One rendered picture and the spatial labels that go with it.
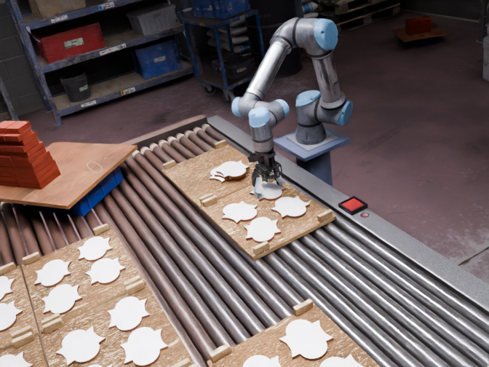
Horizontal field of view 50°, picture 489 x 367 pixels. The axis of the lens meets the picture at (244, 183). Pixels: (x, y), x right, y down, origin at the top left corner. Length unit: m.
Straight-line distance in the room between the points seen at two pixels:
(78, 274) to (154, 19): 4.70
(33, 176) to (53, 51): 3.82
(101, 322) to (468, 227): 2.36
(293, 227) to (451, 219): 1.78
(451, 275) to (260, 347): 0.61
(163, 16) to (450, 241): 4.28
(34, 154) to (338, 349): 1.47
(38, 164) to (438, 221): 2.33
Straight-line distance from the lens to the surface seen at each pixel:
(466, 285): 1.66
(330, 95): 2.32
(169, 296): 1.72
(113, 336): 1.64
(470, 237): 3.35
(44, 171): 2.35
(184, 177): 2.31
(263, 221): 1.89
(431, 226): 3.42
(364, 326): 1.52
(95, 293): 1.82
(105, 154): 2.48
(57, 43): 6.06
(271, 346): 1.47
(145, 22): 6.28
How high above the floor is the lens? 2.02
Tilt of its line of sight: 30 degrees down
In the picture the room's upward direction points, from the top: 11 degrees counter-clockwise
